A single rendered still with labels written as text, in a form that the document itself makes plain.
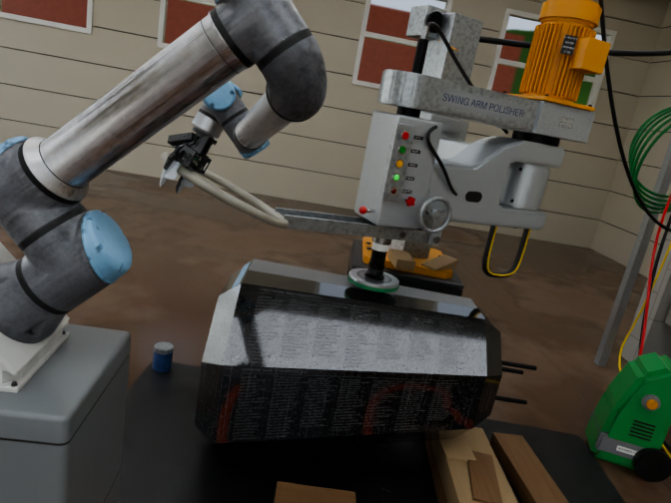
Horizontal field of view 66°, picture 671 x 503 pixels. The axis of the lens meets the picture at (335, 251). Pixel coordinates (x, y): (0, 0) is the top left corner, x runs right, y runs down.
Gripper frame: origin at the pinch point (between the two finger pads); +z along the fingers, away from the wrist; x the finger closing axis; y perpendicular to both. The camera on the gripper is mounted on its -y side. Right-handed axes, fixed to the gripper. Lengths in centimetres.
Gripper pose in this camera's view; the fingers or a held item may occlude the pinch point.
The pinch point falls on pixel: (169, 186)
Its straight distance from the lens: 171.5
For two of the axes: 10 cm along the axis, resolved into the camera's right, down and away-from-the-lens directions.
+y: 7.2, 4.8, -5.1
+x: 4.7, 2.0, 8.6
